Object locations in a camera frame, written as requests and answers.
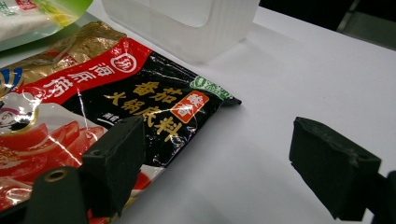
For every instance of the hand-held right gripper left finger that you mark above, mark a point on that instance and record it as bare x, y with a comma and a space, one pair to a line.
115, 165

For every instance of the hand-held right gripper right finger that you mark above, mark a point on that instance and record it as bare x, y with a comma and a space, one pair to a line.
333, 168

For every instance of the black and red sauce packet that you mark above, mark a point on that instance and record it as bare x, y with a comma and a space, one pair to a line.
162, 93

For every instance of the gold brown food packet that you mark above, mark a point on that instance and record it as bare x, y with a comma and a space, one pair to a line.
93, 40

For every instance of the translucent plastic container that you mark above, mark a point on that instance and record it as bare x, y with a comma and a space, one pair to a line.
186, 31

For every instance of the green and white food packet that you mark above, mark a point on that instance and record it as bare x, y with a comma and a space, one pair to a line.
31, 21

